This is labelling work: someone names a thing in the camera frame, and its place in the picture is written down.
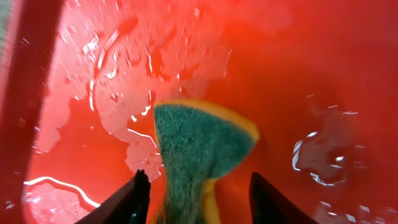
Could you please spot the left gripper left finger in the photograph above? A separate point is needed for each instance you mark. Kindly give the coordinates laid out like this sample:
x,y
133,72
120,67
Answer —
x,y
129,205

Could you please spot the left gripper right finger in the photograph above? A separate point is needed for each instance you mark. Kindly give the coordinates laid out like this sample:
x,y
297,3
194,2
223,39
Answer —
x,y
269,206

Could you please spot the orange green scrub sponge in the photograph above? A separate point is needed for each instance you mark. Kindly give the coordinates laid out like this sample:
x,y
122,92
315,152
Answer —
x,y
199,143

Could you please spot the red plastic tray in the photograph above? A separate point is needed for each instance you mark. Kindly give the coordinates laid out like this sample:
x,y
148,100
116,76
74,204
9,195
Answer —
x,y
79,81

